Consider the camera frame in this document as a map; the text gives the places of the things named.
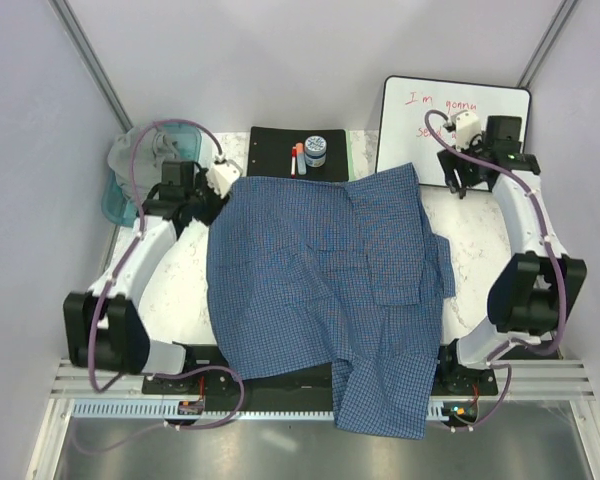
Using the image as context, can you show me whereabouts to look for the blue checkered long sleeve shirt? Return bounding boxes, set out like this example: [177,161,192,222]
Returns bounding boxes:
[206,164,455,440]

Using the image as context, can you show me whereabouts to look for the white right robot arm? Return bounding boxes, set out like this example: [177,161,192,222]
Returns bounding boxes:
[434,110,587,394]

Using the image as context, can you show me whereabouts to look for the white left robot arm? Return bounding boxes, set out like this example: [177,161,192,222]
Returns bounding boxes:
[63,160,241,393]

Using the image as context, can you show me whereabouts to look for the grey crumpled shirt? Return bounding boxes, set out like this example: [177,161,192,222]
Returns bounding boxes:
[107,127,179,201]

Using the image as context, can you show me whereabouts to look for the black clipboard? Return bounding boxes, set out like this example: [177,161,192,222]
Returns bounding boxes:
[246,126,350,182]

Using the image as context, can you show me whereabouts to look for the teal plastic bin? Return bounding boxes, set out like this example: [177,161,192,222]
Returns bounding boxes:
[101,122,202,227]

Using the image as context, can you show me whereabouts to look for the red marker pen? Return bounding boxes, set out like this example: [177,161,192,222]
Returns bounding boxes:
[290,146,297,178]

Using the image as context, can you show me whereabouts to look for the blue lidded small jar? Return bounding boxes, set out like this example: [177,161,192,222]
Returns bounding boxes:
[304,135,327,168]

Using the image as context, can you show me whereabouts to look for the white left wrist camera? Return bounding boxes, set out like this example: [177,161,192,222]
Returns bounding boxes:
[206,159,243,199]

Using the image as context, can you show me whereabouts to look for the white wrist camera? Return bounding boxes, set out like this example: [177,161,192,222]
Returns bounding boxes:
[450,110,482,151]
[206,159,243,199]

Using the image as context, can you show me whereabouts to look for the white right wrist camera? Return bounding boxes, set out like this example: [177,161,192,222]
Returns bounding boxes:
[450,110,482,151]

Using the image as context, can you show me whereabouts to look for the white whiteboard black frame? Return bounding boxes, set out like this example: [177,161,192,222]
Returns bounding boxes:
[376,75,531,187]

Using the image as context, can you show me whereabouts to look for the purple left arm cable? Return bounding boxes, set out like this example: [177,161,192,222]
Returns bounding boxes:
[87,118,246,455]

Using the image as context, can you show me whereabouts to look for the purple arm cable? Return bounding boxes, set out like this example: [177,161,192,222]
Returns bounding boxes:
[87,118,246,455]
[423,109,567,435]

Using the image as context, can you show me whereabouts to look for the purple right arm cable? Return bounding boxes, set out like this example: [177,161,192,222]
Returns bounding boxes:
[423,109,567,435]

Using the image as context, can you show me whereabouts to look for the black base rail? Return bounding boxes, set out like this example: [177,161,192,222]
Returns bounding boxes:
[142,343,498,412]

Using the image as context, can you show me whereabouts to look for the aluminium extrusion frame rail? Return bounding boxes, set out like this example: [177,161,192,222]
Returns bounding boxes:
[50,359,595,401]

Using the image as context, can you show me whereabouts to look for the white slotted cable duct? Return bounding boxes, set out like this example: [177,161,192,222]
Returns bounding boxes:
[72,394,486,421]

